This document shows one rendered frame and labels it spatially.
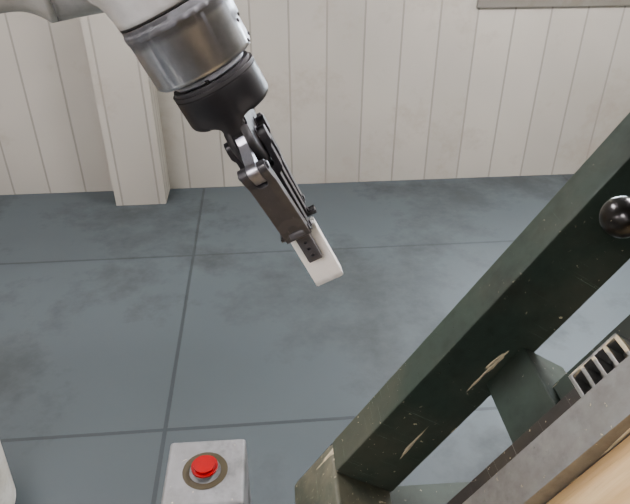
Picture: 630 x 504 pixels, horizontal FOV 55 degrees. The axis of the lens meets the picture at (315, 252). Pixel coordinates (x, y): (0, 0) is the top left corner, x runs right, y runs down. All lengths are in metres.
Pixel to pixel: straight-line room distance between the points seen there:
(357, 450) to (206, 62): 0.66
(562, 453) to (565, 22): 3.56
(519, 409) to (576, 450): 0.19
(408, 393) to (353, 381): 1.56
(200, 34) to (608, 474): 0.54
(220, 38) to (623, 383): 0.48
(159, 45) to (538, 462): 0.54
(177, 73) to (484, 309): 0.52
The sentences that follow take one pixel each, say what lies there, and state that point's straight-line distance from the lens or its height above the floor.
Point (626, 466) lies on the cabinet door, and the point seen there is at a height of 1.23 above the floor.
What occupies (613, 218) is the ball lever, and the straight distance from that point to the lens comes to 0.58.
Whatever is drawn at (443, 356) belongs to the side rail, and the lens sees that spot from 0.86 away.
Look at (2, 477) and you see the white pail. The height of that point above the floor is 0.15.
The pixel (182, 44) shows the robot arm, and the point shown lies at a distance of 0.48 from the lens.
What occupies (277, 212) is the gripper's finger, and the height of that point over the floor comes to 1.44.
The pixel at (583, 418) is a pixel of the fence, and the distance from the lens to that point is 0.68.
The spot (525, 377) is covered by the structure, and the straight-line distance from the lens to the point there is 0.86.
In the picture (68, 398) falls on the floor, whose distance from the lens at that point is 2.56.
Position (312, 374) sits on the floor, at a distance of 2.47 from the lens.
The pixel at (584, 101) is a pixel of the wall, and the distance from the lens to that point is 4.30.
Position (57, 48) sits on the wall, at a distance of 3.86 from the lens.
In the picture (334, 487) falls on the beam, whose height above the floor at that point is 0.90.
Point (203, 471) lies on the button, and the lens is 0.96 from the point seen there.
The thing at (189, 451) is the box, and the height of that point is 0.93.
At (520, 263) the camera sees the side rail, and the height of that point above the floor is 1.27.
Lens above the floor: 1.69
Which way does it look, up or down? 32 degrees down
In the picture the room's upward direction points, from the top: straight up
